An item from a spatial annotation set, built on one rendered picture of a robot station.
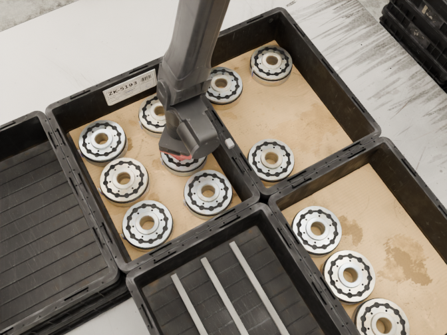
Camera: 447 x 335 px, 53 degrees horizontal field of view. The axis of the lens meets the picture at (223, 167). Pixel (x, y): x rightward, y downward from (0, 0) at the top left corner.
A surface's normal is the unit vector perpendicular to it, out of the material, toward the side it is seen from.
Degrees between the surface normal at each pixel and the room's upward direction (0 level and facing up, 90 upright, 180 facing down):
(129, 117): 0
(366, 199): 0
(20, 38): 0
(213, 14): 99
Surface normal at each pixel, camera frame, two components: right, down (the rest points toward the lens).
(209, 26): 0.49, 0.85
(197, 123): 0.20, -0.37
